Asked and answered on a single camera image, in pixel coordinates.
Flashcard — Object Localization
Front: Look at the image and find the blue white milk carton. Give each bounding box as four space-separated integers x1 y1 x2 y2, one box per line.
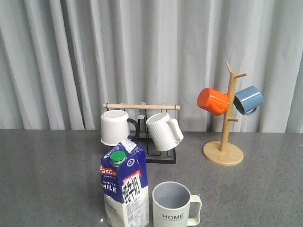
100 140 149 227

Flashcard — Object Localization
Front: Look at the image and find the wooden mug tree stand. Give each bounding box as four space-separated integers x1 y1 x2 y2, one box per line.
202 61 248 166

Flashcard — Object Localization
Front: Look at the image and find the black wire mug rack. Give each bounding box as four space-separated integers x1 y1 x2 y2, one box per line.
103 102 180 164

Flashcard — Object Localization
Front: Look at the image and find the blue mug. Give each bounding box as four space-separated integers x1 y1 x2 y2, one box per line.
233 86 264 115

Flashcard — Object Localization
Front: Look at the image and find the white ribbed mug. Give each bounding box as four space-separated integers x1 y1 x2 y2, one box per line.
146 113 184 152

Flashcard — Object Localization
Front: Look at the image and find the white mug black handle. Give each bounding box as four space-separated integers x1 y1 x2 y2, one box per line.
101 110 140 146

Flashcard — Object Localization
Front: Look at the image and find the orange mug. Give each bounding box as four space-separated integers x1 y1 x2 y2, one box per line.
197 88 230 116

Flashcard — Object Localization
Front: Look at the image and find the white HOME mug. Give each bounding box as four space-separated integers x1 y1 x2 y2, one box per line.
152 181 202 227

